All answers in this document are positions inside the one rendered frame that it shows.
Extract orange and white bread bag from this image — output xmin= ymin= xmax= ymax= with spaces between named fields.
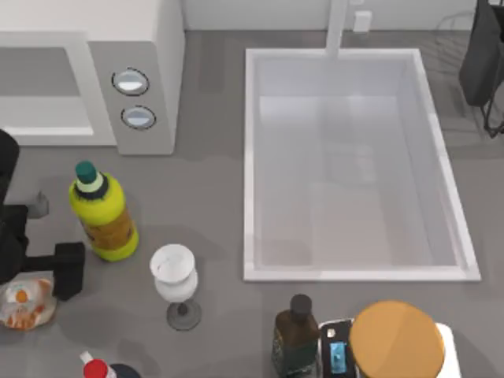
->
xmin=0 ymin=276 xmax=57 ymax=331

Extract yellow bottle with green cap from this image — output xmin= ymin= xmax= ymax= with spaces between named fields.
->
xmin=68 ymin=160 xmax=140 ymax=262

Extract red and white bottle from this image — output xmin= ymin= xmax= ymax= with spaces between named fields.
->
xmin=80 ymin=350 xmax=116 ymax=378

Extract white goblet with grey foot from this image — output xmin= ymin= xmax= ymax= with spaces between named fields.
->
xmin=149 ymin=243 xmax=203 ymax=332

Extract round microwave knob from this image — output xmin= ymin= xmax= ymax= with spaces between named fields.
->
xmin=111 ymin=67 xmax=150 ymax=97
xmin=120 ymin=105 xmax=158 ymax=130

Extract dark brown bottle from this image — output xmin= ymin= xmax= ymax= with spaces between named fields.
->
xmin=271 ymin=294 xmax=322 ymax=378

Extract pale microwave oven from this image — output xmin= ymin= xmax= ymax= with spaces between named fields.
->
xmin=0 ymin=0 xmax=187 ymax=157

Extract white sink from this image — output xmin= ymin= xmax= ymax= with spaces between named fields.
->
xmin=242 ymin=47 xmax=483 ymax=283

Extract round orange wooden lid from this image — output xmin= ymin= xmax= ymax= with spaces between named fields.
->
xmin=348 ymin=300 xmax=447 ymax=378

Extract tall white tap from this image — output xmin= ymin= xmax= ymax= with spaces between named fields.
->
xmin=324 ymin=0 xmax=348 ymax=61

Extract black stand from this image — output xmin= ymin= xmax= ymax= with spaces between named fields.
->
xmin=458 ymin=0 xmax=504 ymax=139

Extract white wall socket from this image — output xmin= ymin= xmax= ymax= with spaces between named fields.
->
xmin=354 ymin=10 xmax=372 ymax=33

